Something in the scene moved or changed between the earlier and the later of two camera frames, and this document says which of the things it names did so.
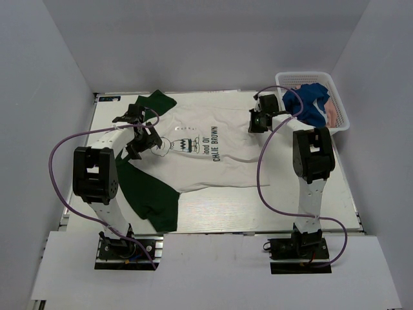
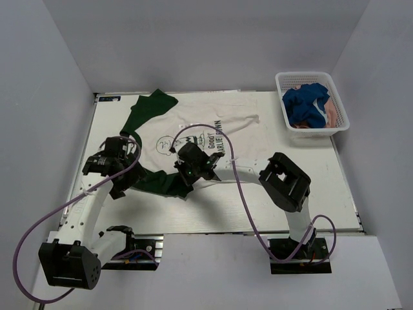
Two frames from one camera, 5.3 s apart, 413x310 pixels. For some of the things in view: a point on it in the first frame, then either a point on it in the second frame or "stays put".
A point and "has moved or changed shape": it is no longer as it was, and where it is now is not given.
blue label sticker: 102,99 stays put
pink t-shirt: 331,114 stays put
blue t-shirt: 311,93 stays put
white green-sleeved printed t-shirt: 206,144 has moved or changed shape
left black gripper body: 142,143 → 128,179
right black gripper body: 261,113 → 190,174
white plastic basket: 286,81 stays put
